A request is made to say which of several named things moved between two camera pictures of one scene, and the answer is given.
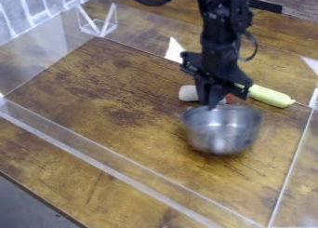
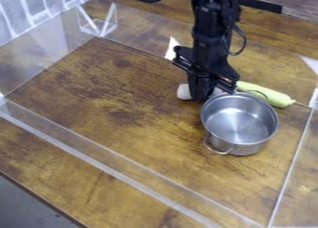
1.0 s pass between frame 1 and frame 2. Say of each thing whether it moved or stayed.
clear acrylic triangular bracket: stayed
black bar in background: stayed
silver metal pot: moved
